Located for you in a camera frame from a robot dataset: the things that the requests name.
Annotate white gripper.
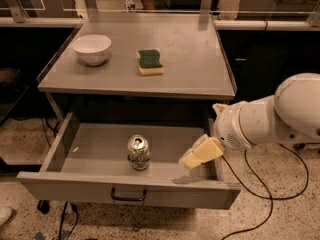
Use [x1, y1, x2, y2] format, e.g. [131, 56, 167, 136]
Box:
[179, 102, 252, 170]

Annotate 7up soda can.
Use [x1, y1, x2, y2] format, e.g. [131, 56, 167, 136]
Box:
[127, 135, 150, 171]

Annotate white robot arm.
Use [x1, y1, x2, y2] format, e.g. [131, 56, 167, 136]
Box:
[179, 73, 320, 170]

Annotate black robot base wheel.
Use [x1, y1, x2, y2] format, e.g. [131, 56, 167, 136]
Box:
[293, 143, 306, 151]

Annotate grey metal counter cabinet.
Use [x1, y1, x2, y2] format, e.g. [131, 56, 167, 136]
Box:
[39, 13, 236, 126]

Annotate open grey metal drawer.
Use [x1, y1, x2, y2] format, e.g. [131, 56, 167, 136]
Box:
[18, 113, 241, 209]

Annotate green and yellow sponge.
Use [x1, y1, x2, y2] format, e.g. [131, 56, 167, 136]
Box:
[137, 49, 163, 76]

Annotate white ceramic bowl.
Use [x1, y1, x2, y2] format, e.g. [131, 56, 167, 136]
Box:
[72, 34, 112, 66]

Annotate clear plastic water bottle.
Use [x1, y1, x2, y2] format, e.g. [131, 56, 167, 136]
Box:
[125, 0, 135, 12]

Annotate black cabinet caster wheel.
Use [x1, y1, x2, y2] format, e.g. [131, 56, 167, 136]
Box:
[37, 200, 50, 214]

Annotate white shoe tip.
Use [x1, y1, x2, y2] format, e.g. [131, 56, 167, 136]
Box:
[0, 206, 13, 227]

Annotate black floor cable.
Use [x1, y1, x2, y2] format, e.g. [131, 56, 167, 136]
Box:
[219, 143, 310, 240]

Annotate black drawer handle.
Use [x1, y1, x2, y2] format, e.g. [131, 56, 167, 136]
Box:
[110, 188, 147, 202]

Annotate black cable under cabinet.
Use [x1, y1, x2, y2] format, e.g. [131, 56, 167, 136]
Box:
[57, 201, 80, 240]

